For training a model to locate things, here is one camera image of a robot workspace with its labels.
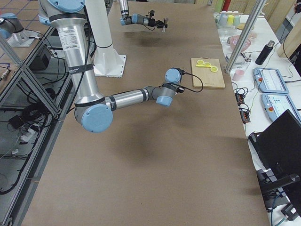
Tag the lower blue teach pendant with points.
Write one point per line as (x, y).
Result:
(275, 104)

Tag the bamboo cutting board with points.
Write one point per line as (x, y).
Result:
(207, 78)

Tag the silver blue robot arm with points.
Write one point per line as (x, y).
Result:
(85, 36)
(127, 19)

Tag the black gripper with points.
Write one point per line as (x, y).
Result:
(156, 22)

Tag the black computer monitor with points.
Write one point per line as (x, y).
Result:
(279, 145)

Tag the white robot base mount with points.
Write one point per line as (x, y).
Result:
(107, 62)

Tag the upper blue teach pendant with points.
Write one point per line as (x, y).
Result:
(269, 80)

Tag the yellow plastic cup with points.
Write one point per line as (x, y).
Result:
(230, 20)

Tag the pink plastic cup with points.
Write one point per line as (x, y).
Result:
(238, 75)

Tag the blue teach pendant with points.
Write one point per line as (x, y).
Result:
(275, 104)
(269, 80)

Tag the far lemon slice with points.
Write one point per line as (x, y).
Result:
(213, 68)

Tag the lemon slice near handle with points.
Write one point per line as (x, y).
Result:
(200, 62)

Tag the aluminium frame post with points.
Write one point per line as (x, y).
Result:
(259, 4)

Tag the black water bottle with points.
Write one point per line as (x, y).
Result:
(265, 52)

